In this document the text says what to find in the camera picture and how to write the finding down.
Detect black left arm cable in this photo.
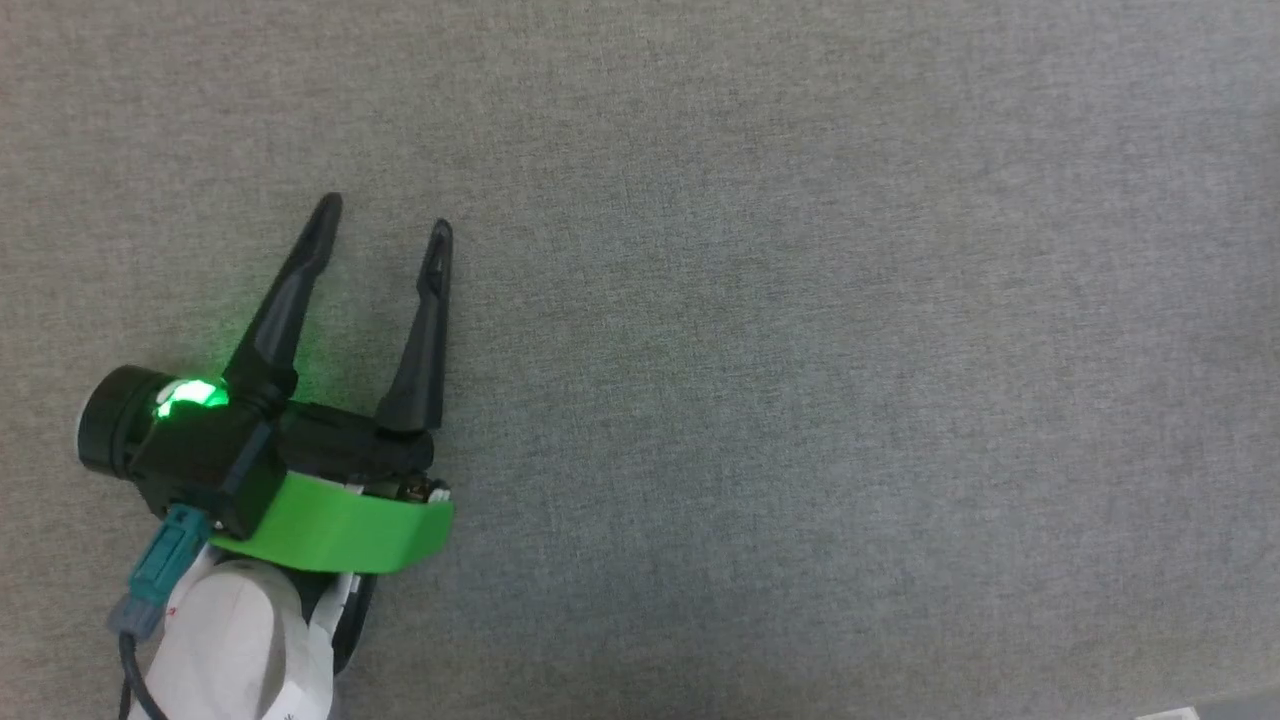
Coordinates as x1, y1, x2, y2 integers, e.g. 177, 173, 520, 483
117, 630, 169, 720

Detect teal cable connector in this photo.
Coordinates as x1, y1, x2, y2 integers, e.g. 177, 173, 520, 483
107, 504, 214, 641

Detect grey fabric table cover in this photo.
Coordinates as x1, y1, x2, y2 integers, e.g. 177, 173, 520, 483
0, 0, 1280, 720

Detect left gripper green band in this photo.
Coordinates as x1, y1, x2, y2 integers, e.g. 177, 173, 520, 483
210, 193, 457, 576

